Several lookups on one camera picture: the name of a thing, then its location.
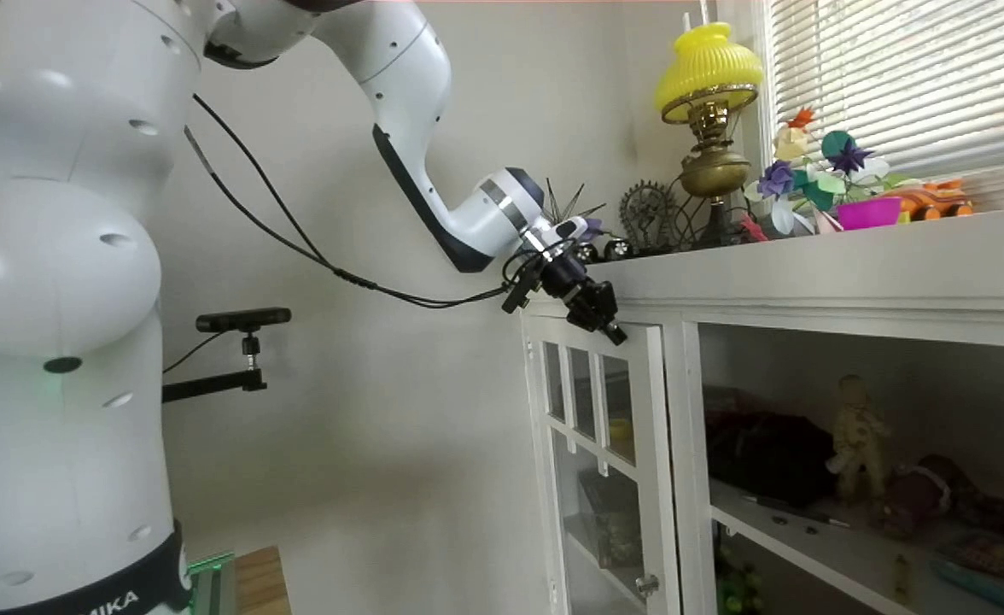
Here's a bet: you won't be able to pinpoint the dark glass ornament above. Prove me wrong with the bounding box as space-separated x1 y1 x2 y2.
592 233 639 261

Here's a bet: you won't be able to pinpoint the green lit metal plate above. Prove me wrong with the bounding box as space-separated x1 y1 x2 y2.
180 548 241 615

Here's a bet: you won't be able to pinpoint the black bag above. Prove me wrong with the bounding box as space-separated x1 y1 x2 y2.
703 387 841 510

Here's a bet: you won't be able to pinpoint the white window blind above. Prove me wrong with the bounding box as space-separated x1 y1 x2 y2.
764 0 1004 179

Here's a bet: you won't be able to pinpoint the black stereo camera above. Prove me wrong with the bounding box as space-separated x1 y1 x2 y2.
191 305 297 338

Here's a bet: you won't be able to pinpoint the metal starburst ornament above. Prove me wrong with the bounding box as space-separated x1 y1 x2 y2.
541 173 613 250

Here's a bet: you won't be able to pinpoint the dark gear-shaped ornament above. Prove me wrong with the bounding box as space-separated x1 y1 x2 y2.
616 178 687 257

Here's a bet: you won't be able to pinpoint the green spiky toy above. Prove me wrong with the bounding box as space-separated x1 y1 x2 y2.
711 532 764 615

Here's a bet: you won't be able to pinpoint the tan doll figure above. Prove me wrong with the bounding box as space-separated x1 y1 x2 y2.
827 372 892 503

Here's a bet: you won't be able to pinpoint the white wooden cabinet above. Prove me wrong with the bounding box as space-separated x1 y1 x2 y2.
505 202 1004 615

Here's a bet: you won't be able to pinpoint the small red toy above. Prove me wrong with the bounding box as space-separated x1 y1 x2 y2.
731 210 777 247

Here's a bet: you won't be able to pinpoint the colourful paper flowers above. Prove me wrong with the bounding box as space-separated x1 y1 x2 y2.
747 104 909 240

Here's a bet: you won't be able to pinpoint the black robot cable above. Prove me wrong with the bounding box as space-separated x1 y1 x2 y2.
178 91 530 314

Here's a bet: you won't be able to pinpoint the flat red teal box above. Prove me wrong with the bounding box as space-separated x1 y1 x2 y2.
931 530 1004 615

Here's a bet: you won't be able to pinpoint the small pink bowl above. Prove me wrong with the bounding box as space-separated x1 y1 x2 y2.
829 190 909 236

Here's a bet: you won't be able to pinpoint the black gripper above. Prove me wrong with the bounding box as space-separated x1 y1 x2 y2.
530 243 633 349

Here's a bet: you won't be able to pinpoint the light wooden board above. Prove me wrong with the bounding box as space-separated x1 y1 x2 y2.
232 542 297 615

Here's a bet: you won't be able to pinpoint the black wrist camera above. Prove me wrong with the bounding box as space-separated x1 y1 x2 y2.
500 250 551 317

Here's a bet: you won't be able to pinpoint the brown plush toy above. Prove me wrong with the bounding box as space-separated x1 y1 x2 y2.
876 449 1004 542

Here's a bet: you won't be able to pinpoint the yellow shade brass lamp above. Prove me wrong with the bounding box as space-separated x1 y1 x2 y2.
653 18 773 250

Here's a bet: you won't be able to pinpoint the orange plastic toy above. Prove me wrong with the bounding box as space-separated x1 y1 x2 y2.
892 178 979 224

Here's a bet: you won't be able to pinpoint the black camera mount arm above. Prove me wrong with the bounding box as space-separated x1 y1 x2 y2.
158 332 274 406

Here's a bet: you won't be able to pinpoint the white glass-paned cabinet door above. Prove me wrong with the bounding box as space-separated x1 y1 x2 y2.
518 312 687 615

